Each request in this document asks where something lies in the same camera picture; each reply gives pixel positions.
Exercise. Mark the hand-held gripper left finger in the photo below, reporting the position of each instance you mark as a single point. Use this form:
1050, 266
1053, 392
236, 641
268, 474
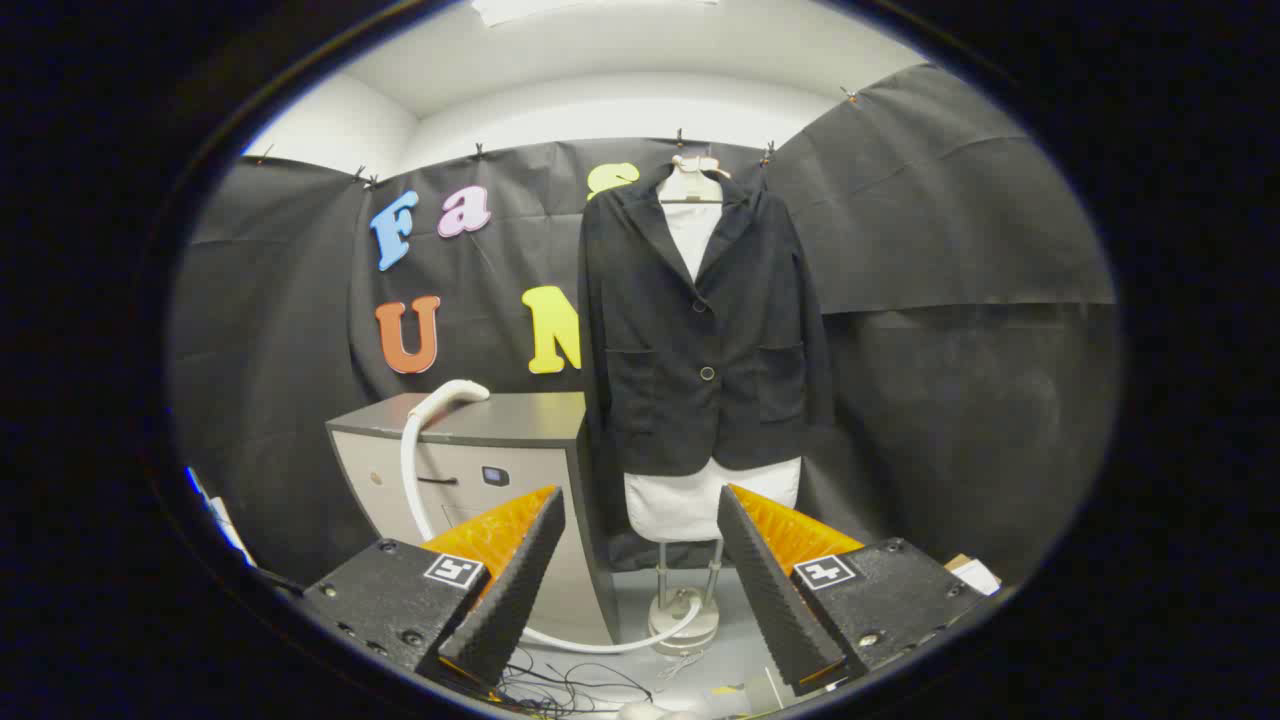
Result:
520, 590

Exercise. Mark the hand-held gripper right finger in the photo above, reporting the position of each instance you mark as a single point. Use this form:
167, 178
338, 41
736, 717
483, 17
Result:
765, 590

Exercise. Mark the white garment steamer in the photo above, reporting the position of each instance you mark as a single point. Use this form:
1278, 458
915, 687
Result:
450, 393

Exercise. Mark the black blazer jacket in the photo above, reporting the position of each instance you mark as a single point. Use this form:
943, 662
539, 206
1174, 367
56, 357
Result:
680, 330

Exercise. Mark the metal mannequin stand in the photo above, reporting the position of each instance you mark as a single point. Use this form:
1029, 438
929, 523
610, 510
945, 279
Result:
683, 615

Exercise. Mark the white mannequin torso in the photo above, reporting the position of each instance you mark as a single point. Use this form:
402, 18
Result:
690, 505

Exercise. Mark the grey cabinet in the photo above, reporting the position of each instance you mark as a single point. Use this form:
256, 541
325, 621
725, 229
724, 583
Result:
520, 415

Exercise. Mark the black backdrop cloth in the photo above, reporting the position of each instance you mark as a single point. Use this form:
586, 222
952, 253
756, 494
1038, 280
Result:
950, 250

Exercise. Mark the long ceiling light panel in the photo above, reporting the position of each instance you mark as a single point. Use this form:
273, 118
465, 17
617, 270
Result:
520, 8

